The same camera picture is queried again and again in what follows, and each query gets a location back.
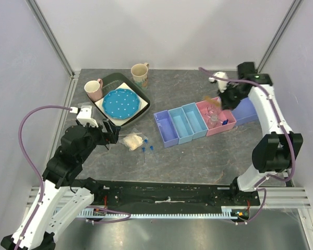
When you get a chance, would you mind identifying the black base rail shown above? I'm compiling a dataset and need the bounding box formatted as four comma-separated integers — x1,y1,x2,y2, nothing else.
73,179,260,214

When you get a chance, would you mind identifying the light blue bin right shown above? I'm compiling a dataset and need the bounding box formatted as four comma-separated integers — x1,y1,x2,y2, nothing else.
182,103,208,140

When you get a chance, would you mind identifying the beige mug with pattern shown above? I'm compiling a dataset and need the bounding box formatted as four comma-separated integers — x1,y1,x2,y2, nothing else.
130,62,149,89

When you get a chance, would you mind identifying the blue cap pipette left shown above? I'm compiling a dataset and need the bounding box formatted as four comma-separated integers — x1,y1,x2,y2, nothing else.
142,147,146,165

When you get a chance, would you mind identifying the purple narrow bin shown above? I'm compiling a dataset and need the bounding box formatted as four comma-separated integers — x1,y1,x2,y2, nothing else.
154,110,179,148

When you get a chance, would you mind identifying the clear glass flask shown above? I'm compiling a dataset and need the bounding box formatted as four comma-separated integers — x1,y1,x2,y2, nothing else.
208,107,221,129

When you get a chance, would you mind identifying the light blue bin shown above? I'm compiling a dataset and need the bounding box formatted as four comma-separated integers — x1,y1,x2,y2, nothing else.
182,103,208,140
169,107,194,144

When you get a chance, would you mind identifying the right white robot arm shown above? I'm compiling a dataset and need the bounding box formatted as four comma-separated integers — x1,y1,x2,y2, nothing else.
212,62,303,205

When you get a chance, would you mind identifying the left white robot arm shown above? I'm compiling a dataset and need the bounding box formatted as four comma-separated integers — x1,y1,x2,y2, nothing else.
1,119,121,249

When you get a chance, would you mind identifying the pink bin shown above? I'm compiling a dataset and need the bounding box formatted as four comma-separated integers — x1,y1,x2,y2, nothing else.
196,97,236,136

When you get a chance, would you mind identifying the blue dotted plate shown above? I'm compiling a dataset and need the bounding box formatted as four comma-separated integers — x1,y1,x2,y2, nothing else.
102,88,141,120

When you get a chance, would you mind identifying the light blue bin left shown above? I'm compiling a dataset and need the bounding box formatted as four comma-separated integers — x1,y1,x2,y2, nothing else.
169,107,194,144

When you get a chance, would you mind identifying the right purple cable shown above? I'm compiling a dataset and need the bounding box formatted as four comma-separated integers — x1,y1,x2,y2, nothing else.
198,67,297,226

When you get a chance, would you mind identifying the purple large bin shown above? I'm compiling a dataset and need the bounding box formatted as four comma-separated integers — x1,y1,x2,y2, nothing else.
232,98,258,127

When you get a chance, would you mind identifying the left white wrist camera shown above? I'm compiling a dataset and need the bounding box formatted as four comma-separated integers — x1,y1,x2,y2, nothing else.
70,105,99,128

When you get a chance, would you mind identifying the pink and cream mug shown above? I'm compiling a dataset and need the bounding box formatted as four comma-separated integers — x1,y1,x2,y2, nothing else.
84,79,103,102

